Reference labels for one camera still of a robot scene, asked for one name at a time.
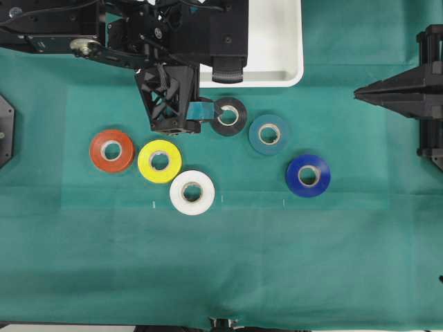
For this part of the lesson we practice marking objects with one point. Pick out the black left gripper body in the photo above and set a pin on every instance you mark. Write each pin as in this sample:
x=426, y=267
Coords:
x=194, y=33

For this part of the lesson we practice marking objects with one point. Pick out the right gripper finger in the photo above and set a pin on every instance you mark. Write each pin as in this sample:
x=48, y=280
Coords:
x=414, y=80
x=410, y=105

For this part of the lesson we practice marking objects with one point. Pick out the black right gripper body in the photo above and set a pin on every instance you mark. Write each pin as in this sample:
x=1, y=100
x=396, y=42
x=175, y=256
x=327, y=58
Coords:
x=430, y=59

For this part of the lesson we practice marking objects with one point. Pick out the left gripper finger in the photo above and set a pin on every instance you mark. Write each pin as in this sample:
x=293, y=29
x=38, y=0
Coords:
x=166, y=92
x=201, y=110

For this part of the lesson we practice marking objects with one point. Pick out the black tape roll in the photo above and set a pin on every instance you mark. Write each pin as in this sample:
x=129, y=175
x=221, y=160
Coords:
x=231, y=117

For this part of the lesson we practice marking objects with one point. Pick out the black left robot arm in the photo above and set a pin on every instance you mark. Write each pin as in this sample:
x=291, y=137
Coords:
x=79, y=28

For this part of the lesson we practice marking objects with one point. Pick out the yellow tape roll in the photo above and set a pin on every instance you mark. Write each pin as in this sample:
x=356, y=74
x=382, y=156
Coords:
x=159, y=161

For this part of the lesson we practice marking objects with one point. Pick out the white plastic case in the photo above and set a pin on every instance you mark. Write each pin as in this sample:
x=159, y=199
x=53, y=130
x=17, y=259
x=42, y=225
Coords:
x=275, y=49

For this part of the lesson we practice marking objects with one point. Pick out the teal green tape roll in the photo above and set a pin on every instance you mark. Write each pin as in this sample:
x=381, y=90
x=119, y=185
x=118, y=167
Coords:
x=268, y=134

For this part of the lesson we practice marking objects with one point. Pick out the red tape roll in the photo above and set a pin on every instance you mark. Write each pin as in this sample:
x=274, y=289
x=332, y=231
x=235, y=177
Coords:
x=112, y=151

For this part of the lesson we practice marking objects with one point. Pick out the white tape roll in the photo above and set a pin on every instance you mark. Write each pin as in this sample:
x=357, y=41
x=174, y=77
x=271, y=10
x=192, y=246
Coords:
x=192, y=192

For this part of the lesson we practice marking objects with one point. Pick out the blue tape roll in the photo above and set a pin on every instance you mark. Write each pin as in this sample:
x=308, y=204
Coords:
x=308, y=176

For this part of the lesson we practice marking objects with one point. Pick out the green table cloth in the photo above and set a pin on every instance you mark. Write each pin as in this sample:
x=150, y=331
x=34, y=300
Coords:
x=82, y=246

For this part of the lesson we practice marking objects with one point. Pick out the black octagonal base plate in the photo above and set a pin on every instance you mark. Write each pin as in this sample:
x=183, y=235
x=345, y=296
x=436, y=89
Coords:
x=7, y=129

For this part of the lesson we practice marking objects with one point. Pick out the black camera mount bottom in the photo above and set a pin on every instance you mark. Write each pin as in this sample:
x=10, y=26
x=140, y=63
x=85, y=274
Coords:
x=224, y=325

